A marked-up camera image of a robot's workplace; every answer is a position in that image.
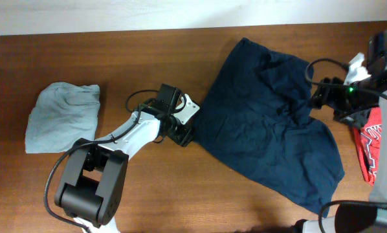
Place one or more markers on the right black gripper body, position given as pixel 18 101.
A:
pixel 349 101

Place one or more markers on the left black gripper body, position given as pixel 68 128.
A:
pixel 183 136

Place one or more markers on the navy blue shorts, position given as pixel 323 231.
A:
pixel 256 120

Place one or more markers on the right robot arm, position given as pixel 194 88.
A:
pixel 357 216

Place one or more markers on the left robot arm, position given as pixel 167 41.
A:
pixel 92 182

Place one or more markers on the red jersey with lettering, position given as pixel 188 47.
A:
pixel 368 143

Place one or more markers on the light grey folded cloth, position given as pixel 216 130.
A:
pixel 63 114

